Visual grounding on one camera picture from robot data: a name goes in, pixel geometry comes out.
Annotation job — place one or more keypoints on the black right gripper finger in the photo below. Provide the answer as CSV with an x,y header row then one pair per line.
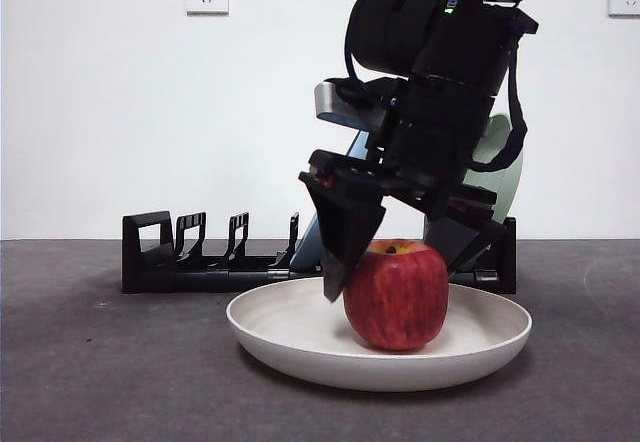
x,y
345,242
460,242

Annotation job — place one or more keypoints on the red apple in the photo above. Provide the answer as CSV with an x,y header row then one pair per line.
x,y
400,297

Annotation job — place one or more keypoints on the cream round plate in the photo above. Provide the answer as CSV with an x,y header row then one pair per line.
x,y
300,342

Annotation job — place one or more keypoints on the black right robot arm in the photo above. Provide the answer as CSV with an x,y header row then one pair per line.
x,y
450,37

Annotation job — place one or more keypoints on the blue round plate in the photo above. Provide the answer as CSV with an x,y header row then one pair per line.
x,y
305,252

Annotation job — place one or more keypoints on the green round plate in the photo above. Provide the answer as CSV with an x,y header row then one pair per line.
x,y
500,187

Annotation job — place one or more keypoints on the black plate rack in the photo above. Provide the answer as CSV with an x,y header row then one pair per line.
x,y
150,277

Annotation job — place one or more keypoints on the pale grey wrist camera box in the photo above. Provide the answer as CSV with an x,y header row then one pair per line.
x,y
345,112

